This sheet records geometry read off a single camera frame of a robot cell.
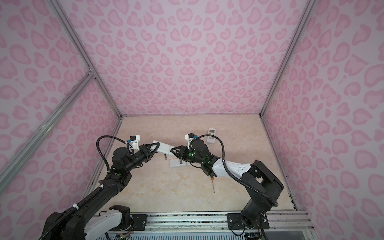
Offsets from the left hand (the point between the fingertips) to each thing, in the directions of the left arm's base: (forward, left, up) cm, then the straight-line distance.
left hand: (160, 143), depth 76 cm
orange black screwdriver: (-10, -27, -24) cm, 38 cm away
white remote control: (0, -1, -4) cm, 4 cm away
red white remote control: (0, -7, -22) cm, 23 cm away
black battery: (+6, +2, -24) cm, 24 cm away
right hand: (-2, -6, -5) cm, 8 cm away
